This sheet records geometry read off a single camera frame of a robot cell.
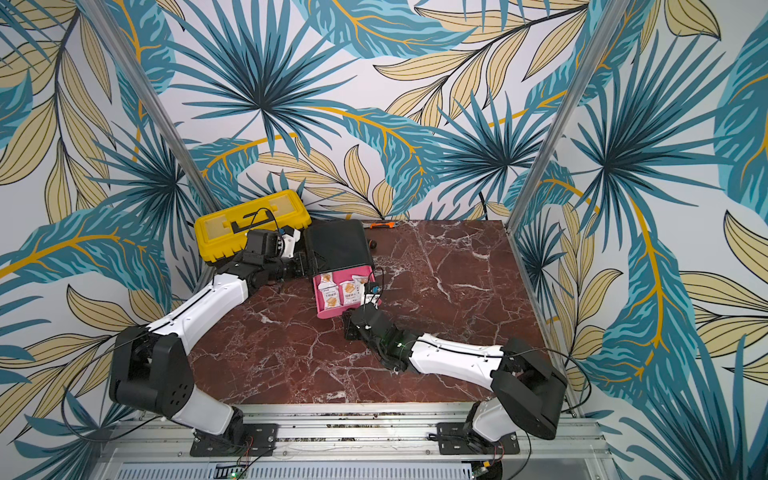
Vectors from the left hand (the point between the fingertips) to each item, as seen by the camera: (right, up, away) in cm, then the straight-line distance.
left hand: (318, 267), depth 85 cm
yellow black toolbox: (-31, +10, +8) cm, 33 cm away
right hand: (+9, -13, -4) cm, 16 cm away
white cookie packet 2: (+10, -8, -2) cm, 12 cm away
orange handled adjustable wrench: (+21, +16, +34) cm, 43 cm away
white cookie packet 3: (+13, -4, 0) cm, 13 cm away
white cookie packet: (+3, -7, -1) cm, 8 cm away
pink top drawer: (+6, -3, 0) cm, 7 cm away
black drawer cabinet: (+5, +6, +6) cm, 10 cm away
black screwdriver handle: (+14, +8, +25) cm, 30 cm away
